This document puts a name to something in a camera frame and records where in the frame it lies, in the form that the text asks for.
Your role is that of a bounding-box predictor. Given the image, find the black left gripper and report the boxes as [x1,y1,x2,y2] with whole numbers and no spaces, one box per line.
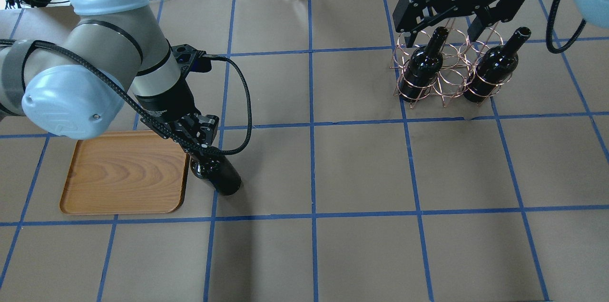
[135,81,219,150]

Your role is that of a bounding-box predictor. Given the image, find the dark glass wine bottle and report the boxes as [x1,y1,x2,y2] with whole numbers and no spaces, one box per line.
[189,154,242,196]

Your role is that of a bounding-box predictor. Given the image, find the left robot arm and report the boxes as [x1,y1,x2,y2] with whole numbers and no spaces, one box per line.
[1,0,219,153]

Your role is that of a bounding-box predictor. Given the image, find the dark wine bottle in rack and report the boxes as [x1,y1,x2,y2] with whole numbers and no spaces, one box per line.
[397,27,450,103]

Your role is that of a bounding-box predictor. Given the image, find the wooden tray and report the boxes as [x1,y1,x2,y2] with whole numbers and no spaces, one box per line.
[59,130,188,215]

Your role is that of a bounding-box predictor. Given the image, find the brown paper table cover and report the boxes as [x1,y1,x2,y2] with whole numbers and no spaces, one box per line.
[1,0,609,302]

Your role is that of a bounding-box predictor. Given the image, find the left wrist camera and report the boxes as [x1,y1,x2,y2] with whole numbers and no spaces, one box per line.
[171,44,212,78]

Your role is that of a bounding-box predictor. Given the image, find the copper wire wine rack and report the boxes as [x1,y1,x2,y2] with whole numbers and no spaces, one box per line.
[392,24,515,108]

